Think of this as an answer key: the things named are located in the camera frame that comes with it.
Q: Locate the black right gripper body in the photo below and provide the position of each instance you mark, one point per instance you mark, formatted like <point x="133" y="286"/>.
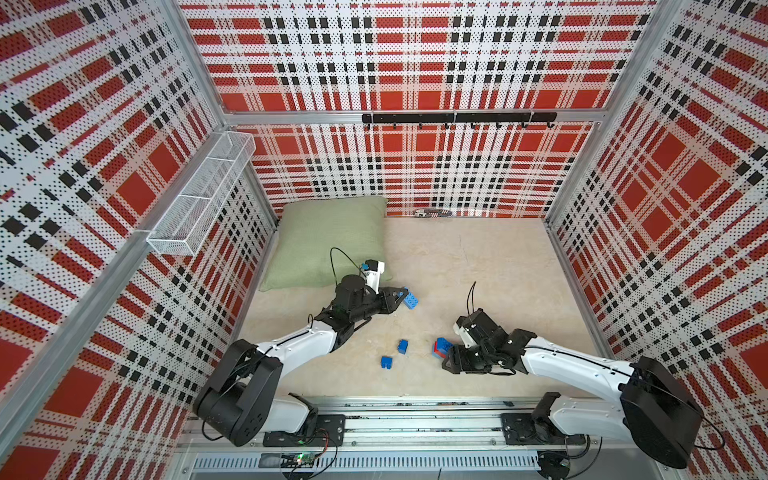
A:
<point x="478" y="358"/>

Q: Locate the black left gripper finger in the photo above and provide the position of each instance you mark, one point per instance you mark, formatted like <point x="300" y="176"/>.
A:
<point x="396" y="292"/>
<point x="391" y="304"/>

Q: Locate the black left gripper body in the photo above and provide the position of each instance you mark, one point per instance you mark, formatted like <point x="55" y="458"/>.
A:
<point x="375" y="304"/>

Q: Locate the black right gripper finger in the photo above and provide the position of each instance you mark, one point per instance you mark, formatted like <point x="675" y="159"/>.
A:
<point x="472" y="327"/>
<point x="458" y="364"/>

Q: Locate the light blue lego brick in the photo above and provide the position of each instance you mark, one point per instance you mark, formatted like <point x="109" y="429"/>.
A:
<point x="410" y="301"/>

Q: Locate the blue long lego brick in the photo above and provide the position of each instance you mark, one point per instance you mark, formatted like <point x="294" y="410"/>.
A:
<point x="445" y="345"/>

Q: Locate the red lego brick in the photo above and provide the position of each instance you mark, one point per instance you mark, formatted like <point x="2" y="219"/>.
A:
<point x="437" y="351"/>

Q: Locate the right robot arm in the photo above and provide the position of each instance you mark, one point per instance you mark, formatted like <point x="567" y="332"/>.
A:
<point x="636" y="401"/>

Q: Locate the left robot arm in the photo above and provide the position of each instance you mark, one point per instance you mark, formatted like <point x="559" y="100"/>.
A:
<point x="239" y="400"/>

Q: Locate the blue tiny lego brick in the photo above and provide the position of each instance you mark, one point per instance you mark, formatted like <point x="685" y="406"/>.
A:
<point x="402" y="346"/>

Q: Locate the flag print rolled pouch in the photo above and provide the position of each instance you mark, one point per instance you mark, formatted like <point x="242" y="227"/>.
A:
<point x="432" y="213"/>

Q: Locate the green cushion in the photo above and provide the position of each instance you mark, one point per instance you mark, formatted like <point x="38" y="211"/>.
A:
<point x="320" y="241"/>

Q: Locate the green circuit board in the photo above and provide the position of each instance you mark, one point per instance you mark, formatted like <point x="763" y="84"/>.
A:
<point x="293" y="461"/>

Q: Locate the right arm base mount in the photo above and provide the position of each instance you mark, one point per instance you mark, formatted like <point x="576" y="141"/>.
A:
<point x="536" y="428"/>

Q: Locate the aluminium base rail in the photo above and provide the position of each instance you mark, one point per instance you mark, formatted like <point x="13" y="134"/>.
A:
<point x="430" y="439"/>

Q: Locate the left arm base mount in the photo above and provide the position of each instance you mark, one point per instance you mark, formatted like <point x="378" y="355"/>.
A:
<point x="293" y="421"/>

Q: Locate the black hook rail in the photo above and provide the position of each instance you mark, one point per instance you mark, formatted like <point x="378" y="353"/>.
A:
<point x="523" y="118"/>

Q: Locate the white wire basket shelf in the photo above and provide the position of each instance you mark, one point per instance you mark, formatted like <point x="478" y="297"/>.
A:
<point x="215" y="170"/>

